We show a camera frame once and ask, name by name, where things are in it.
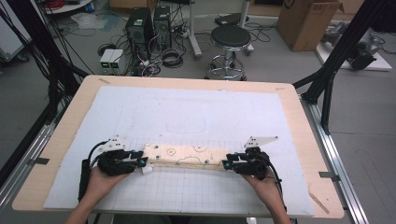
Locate aluminium rail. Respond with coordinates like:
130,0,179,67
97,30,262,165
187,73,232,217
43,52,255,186
300,94,370,224
0,124,55,213

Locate cardboard box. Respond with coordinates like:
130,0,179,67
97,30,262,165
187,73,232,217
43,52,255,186
276,0,344,52

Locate white stand leg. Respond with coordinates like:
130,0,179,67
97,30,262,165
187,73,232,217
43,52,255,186
186,0,204,61
239,0,255,56

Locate person's left hand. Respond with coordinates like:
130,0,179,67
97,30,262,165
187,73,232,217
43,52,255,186
84,166,133,203

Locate large black computer tower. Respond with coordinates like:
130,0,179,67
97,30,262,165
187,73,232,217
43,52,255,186
125,7,155,60

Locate person's legs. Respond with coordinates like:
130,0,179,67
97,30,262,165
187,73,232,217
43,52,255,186
110,214,250,224

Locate white board with robot parts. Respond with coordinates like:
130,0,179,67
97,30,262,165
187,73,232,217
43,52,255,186
316,20,393,73

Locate black flat case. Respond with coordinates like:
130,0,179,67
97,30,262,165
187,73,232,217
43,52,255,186
214,12,250,26

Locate clear plastic bag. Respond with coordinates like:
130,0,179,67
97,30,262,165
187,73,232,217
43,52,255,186
70,12,120,32

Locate coiled black cable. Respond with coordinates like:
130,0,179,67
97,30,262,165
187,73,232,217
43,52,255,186
161,49,185,69

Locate white grid mat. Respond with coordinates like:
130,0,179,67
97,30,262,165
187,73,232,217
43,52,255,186
43,85,316,217

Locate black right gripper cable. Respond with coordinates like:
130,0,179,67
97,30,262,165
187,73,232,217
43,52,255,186
260,155,289,213

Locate black round stool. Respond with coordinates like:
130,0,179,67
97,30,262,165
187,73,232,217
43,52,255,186
205,24,252,82

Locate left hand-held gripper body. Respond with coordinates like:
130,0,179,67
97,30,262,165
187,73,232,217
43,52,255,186
97,134,138,176

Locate white panel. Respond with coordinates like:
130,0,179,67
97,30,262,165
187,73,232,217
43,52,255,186
0,0,32,62

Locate black metal frame strut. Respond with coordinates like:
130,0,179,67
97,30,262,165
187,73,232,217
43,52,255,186
292,0,396,135

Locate narrow black computer tower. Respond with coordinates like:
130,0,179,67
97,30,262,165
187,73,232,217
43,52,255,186
153,5,172,49

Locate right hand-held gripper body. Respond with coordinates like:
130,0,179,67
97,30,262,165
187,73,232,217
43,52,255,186
233,135,279,181

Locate person's right hand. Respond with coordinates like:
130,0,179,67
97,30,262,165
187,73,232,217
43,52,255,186
241,172,284,207

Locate cream cloth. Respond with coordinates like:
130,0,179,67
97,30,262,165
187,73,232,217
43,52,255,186
141,143,232,175

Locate white power supply unit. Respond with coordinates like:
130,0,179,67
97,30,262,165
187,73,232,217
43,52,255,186
99,49,116,76
108,49,125,75

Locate white round table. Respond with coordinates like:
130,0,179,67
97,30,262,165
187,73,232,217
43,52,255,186
43,0,94,15

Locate dark metal clamp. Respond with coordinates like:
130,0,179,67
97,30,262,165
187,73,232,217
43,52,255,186
27,157,50,166
318,171,341,182

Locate black metal frame with cables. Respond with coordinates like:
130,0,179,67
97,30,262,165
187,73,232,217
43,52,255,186
0,0,90,188

